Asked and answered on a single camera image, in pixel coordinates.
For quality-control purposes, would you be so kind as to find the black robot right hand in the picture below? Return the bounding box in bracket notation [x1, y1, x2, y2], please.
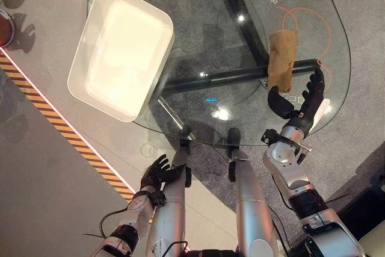
[267, 67, 332, 137]

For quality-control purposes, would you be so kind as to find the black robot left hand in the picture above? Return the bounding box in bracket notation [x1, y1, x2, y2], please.
[139, 153, 186, 193]

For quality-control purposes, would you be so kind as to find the silver robot right leg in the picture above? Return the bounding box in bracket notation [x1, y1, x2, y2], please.
[226, 127, 281, 257]

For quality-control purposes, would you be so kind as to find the brown cloth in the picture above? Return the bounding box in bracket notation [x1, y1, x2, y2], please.
[266, 29, 299, 93]

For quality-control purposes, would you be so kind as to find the silver robot leg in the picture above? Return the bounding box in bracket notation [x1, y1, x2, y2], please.
[226, 127, 281, 257]
[146, 126, 194, 257]

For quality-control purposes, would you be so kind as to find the silver robot left leg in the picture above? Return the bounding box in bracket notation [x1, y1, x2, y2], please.
[146, 126, 194, 257]

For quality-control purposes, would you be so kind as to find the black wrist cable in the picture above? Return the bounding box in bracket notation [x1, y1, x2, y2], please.
[83, 205, 133, 241]

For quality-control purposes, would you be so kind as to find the black robot torso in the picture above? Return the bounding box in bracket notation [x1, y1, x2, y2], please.
[185, 248, 239, 257]

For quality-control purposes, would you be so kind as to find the red-brown round container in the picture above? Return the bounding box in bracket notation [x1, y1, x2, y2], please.
[0, 7, 16, 48]

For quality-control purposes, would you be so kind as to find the white plastic basket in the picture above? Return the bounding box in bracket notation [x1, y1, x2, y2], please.
[67, 0, 174, 123]

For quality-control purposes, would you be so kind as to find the yellow black hazard tape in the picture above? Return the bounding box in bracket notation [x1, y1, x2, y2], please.
[0, 51, 137, 201]

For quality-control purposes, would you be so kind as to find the black tubular table frame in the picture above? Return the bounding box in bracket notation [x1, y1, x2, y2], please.
[156, 0, 324, 134]

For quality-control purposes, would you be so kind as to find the grey carpet rug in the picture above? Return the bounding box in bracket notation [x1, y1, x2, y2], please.
[87, 0, 385, 209]

